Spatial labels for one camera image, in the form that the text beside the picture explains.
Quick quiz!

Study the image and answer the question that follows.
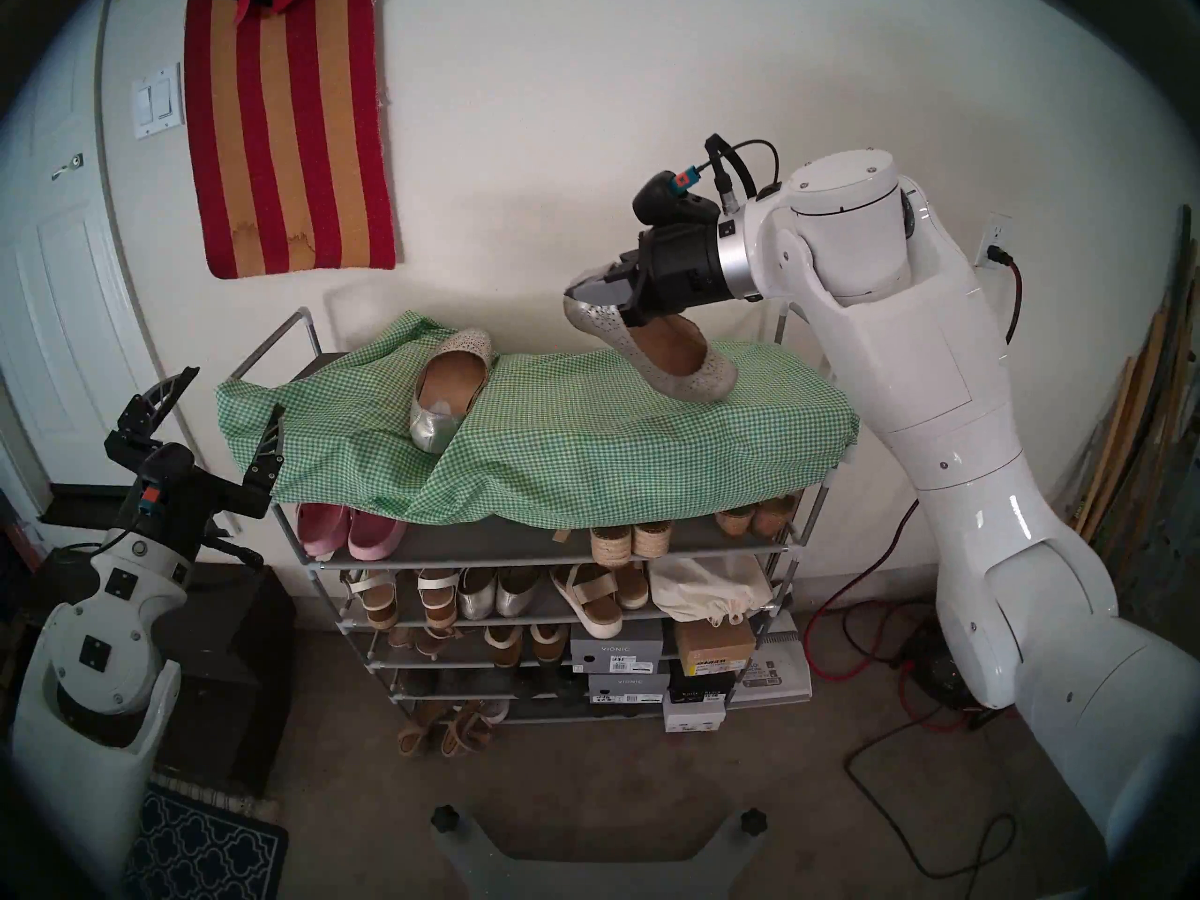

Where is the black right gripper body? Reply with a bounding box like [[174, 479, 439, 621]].
[[609, 221, 728, 329]]

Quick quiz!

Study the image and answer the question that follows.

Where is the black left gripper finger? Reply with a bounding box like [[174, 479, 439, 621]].
[[244, 402, 288, 492], [124, 366, 202, 437]]

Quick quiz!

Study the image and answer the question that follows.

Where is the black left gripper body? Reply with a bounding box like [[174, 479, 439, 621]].
[[103, 427, 275, 571]]

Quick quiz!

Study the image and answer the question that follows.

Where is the silver perforated shoe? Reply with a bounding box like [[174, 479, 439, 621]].
[[408, 329, 495, 455], [562, 268, 740, 403]]

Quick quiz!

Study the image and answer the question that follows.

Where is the pink slip-on shoe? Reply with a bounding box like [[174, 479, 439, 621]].
[[296, 502, 353, 561], [348, 509, 409, 561]]

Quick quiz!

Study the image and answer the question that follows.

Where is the silver metallic flat shoe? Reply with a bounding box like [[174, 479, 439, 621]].
[[495, 567, 542, 619], [457, 568, 499, 621]]

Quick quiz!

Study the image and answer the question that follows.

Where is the grey metal shoe rack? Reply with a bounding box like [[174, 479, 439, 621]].
[[228, 303, 845, 728]]

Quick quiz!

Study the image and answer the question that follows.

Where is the white panel door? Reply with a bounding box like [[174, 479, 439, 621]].
[[0, 0, 193, 496]]

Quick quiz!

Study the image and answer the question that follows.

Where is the green gingham cloth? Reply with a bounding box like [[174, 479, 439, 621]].
[[216, 310, 861, 532]]

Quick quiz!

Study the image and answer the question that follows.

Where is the navy patterned rug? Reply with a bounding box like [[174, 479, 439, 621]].
[[122, 781, 290, 900]]

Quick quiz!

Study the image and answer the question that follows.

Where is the light grey Vionic shoebox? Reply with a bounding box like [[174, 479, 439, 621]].
[[570, 619, 666, 676]]

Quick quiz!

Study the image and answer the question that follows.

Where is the black ankle boot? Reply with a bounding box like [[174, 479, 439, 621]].
[[511, 667, 588, 708]]

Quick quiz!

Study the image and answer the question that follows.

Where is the brown cardboard shoebox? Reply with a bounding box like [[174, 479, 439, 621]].
[[674, 617, 758, 676]]

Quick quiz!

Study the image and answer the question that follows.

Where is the dark grey Vionic shoebox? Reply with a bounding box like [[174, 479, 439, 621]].
[[589, 672, 672, 706]]

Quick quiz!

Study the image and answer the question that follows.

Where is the black shoebox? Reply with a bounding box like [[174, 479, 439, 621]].
[[668, 667, 738, 704]]

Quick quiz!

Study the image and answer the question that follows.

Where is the white flat carton with label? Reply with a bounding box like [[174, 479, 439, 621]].
[[733, 611, 814, 708]]

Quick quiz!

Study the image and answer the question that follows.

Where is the white shoebox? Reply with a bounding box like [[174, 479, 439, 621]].
[[663, 696, 728, 734]]

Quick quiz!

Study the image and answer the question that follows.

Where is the light wooden slat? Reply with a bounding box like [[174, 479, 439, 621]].
[[1073, 356, 1140, 533]]

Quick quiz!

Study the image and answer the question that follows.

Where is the tall dark wooden board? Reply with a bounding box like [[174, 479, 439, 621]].
[[1120, 204, 1200, 590]]

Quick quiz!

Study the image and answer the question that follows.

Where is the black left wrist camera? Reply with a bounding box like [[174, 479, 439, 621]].
[[124, 443, 195, 526]]

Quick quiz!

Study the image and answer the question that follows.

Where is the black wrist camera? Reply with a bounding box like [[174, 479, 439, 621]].
[[632, 169, 723, 231], [124, 443, 195, 526]]

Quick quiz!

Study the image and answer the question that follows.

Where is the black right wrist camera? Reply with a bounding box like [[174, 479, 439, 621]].
[[632, 169, 723, 231]]

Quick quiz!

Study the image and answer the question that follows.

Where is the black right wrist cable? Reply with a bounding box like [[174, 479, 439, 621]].
[[703, 133, 781, 202]]

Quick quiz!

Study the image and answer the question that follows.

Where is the white strap cork sandal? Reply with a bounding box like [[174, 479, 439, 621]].
[[343, 570, 399, 632], [417, 570, 461, 632]]

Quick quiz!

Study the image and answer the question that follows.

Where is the tan strappy heeled sandal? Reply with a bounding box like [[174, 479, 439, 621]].
[[387, 624, 462, 662]]

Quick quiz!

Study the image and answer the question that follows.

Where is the red orange striped wall hanging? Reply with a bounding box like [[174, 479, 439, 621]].
[[184, 0, 399, 280]]

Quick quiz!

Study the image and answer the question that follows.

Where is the white double light switch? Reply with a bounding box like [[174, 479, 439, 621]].
[[131, 64, 186, 142]]

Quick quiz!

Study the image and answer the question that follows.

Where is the cream drawstring cloth bag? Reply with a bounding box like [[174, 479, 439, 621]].
[[649, 555, 775, 627]]

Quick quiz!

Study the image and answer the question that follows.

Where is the white wall outlet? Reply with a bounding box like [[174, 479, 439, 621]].
[[975, 212, 1014, 271]]

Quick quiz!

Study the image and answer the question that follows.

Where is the tan strappy floor sandal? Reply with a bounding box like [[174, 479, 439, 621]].
[[440, 700, 494, 758], [397, 701, 438, 758]]

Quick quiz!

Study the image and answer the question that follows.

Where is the grey robot base frame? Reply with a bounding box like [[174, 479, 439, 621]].
[[429, 807, 768, 900]]

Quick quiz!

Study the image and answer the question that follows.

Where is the black red cord reel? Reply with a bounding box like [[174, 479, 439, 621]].
[[911, 640, 978, 713]]

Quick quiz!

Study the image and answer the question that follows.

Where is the black floor cable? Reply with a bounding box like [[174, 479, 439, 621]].
[[844, 713, 1019, 880]]

